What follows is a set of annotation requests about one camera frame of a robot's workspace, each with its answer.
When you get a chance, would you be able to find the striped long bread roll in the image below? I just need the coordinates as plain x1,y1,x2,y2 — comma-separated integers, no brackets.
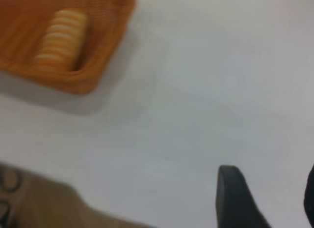
33,9,89,72

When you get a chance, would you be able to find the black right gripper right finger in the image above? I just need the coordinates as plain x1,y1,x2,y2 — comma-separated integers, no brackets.
303,163,314,227

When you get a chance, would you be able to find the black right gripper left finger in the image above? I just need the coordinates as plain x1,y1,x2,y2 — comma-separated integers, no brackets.
215,165,272,228

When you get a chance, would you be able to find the orange woven wicker basket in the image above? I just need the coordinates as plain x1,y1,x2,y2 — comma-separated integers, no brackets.
0,0,137,96

